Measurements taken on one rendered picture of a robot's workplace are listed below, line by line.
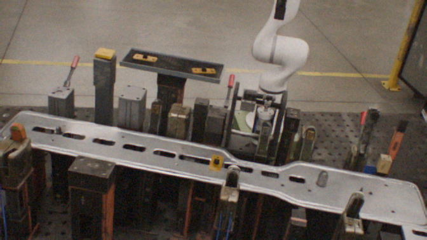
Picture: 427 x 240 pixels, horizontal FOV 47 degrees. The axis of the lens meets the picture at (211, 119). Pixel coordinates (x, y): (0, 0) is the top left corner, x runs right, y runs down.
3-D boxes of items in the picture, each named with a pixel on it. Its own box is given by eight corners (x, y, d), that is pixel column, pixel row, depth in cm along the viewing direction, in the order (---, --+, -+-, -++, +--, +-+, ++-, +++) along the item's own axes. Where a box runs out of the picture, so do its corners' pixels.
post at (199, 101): (182, 191, 191) (194, 102, 170) (185, 183, 195) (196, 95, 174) (195, 193, 190) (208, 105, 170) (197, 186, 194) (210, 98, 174)
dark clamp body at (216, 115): (188, 203, 185) (199, 117, 166) (194, 182, 197) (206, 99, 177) (216, 209, 185) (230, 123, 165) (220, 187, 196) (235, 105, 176)
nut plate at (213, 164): (220, 172, 154) (220, 169, 154) (208, 169, 155) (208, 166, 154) (223, 157, 162) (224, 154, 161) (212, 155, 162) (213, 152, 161)
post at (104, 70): (91, 156, 202) (91, 58, 180) (98, 146, 209) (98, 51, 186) (108, 159, 202) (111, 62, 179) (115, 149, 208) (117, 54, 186)
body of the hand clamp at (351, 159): (326, 230, 182) (351, 153, 164) (325, 218, 188) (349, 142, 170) (342, 233, 181) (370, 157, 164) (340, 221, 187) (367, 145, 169)
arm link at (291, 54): (260, 78, 219) (267, 28, 205) (302, 85, 216) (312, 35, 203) (257, 91, 209) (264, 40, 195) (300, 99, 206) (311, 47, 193)
